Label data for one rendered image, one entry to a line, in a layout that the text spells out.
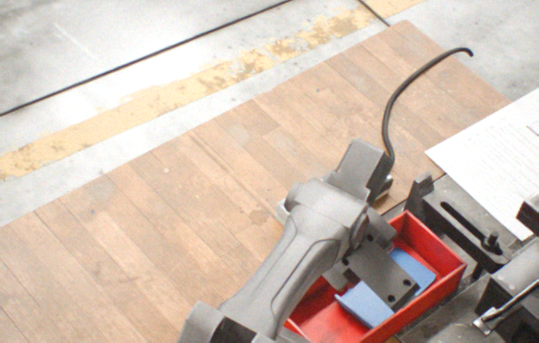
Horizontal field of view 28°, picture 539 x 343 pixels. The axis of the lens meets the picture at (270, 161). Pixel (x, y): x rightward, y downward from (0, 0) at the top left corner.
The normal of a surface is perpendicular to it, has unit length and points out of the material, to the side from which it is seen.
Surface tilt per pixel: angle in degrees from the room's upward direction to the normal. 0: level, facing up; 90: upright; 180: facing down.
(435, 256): 90
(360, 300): 0
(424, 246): 90
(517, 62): 0
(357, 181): 32
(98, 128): 0
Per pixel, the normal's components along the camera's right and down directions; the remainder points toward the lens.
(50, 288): 0.14, -0.66
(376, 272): -0.28, -0.31
